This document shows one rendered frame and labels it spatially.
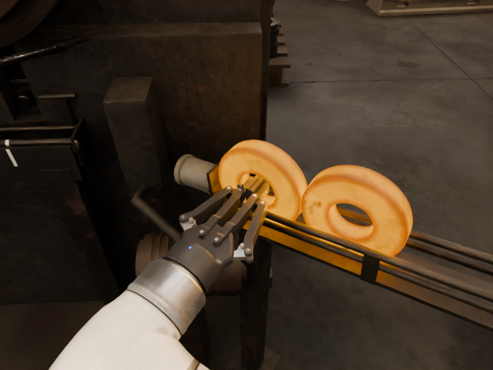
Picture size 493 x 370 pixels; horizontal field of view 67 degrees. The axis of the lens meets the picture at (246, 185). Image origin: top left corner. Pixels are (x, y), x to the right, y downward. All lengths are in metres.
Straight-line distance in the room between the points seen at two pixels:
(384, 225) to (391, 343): 0.81
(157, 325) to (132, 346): 0.03
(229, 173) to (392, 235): 0.27
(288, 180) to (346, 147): 1.41
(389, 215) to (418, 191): 1.28
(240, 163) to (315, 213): 0.14
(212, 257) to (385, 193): 0.24
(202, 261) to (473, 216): 1.44
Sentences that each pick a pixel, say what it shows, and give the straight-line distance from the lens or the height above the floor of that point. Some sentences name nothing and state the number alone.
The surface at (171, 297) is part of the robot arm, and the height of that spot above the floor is 0.73.
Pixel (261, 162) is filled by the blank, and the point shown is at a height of 0.77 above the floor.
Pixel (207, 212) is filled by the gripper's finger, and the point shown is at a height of 0.71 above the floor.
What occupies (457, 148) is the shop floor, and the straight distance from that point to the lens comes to 2.16.
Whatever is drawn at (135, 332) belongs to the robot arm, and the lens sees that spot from 0.45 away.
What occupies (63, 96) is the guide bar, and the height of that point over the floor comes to 0.76.
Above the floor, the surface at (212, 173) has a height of 0.71.
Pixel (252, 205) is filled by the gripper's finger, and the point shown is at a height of 0.72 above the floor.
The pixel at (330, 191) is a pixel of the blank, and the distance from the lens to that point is 0.53.
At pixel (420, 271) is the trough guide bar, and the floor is 0.71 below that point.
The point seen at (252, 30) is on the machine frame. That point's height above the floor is 0.87.
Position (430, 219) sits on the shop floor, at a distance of 1.70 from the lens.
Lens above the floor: 1.12
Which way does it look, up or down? 42 degrees down
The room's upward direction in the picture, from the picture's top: straight up
